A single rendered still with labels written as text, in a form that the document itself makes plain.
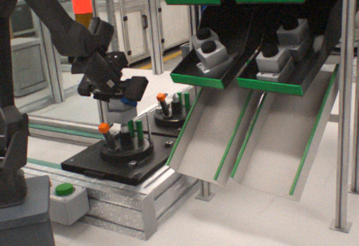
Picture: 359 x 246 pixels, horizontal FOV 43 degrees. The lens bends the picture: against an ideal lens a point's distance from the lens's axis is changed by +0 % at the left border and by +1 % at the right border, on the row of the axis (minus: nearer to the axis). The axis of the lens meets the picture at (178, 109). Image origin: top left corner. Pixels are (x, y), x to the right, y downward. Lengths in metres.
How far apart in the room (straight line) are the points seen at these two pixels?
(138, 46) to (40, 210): 5.86
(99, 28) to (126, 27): 5.26
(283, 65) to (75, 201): 0.53
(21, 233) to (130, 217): 0.28
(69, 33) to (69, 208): 0.37
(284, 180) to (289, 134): 0.10
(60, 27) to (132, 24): 5.54
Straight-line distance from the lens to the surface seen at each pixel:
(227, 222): 1.06
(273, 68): 0.83
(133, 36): 6.49
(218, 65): 0.89
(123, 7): 6.28
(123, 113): 1.12
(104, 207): 1.05
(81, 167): 1.14
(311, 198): 1.16
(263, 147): 0.95
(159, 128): 1.31
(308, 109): 0.96
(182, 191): 1.12
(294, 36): 0.88
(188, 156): 1.00
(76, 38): 0.95
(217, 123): 1.00
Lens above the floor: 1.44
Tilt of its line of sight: 19 degrees down
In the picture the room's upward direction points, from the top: 5 degrees counter-clockwise
